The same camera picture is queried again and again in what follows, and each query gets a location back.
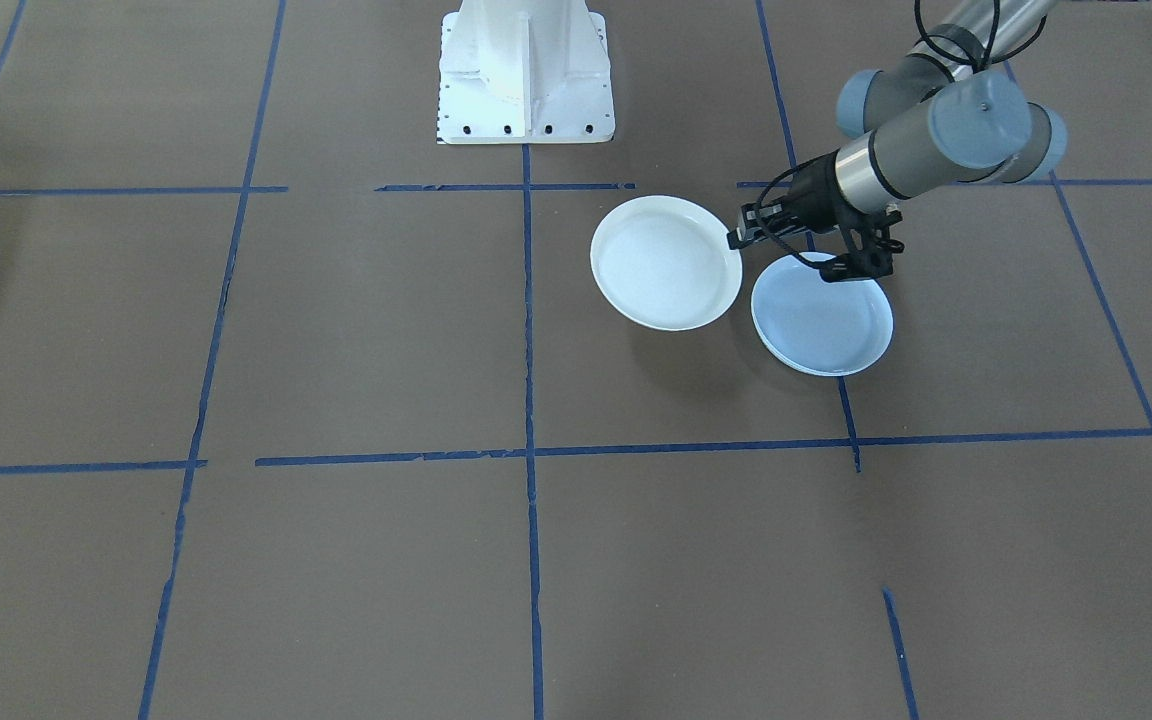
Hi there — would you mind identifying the white round plate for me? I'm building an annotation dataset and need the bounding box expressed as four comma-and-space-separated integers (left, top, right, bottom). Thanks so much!
590, 195, 743, 332

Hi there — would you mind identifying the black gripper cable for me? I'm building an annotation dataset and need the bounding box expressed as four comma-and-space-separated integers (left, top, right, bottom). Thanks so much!
736, 165, 837, 251

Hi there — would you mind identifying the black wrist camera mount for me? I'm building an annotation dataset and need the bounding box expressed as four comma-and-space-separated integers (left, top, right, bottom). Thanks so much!
819, 208, 905, 284

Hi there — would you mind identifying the white pedestal column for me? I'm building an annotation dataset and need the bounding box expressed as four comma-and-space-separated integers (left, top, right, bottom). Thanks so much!
434, 0, 617, 146

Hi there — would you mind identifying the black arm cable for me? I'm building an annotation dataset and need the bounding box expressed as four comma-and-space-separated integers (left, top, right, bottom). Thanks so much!
914, 0, 1002, 76

